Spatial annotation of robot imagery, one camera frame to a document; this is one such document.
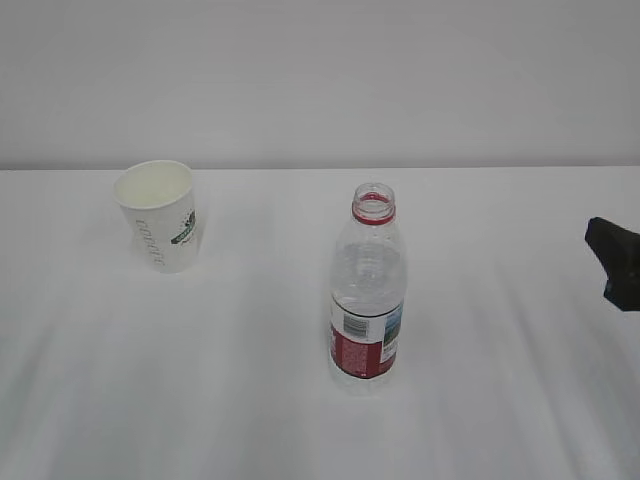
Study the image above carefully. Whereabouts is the white paper cup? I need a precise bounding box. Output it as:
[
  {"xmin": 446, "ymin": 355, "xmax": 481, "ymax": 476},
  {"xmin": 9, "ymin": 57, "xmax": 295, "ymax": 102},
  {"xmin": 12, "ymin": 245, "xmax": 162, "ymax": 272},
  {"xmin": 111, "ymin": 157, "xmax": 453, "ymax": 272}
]
[{"xmin": 113, "ymin": 160, "xmax": 198, "ymax": 273}]

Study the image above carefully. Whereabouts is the clear plastic water bottle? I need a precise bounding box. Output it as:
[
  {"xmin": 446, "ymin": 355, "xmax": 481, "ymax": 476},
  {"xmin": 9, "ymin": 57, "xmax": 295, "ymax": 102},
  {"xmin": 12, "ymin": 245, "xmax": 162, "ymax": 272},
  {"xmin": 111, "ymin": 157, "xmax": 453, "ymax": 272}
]
[{"xmin": 328, "ymin": 183, "xmax": 408, "ymax": 395}]

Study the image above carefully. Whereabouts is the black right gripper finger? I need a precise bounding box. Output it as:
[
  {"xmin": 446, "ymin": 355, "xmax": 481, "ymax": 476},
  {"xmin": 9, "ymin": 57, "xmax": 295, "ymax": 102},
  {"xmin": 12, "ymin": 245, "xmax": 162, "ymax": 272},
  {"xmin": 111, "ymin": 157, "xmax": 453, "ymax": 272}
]
[{"xmin": 585, "ymin": 217, "xmax": 640, "ymax": 312}]

